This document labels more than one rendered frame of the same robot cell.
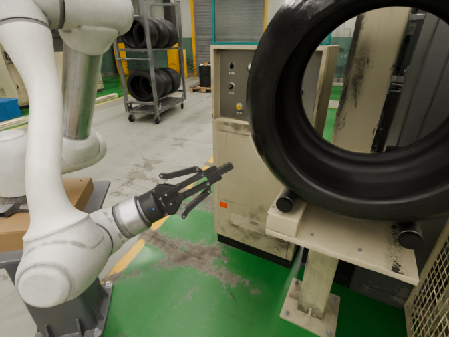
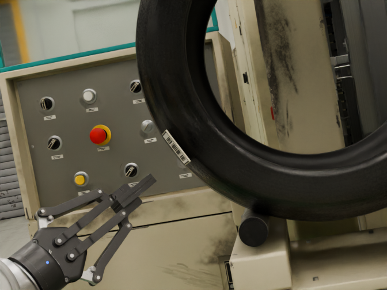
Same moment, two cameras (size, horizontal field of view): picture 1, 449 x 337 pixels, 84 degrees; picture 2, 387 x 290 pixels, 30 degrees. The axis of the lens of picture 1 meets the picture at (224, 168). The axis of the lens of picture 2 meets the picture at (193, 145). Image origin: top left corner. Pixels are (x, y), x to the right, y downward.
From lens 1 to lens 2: 56 cm
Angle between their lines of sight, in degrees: 31
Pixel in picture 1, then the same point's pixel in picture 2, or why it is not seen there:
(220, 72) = (25, 122)
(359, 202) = (355, 168)
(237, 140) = (96, 250)
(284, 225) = (266, 270)
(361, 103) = (302, 84)
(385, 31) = not seen: outside the picture
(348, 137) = (305, 143)
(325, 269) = not seen: outside the picture
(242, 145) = not seen: hidden behind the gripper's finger
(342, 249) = (369, 275)
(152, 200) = (41, 250)
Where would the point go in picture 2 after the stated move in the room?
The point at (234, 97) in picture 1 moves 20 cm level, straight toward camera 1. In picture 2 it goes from (67, 163) to (81, 164)
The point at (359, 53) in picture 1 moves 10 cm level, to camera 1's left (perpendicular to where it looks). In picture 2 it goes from (271, 15) to (226, 22)
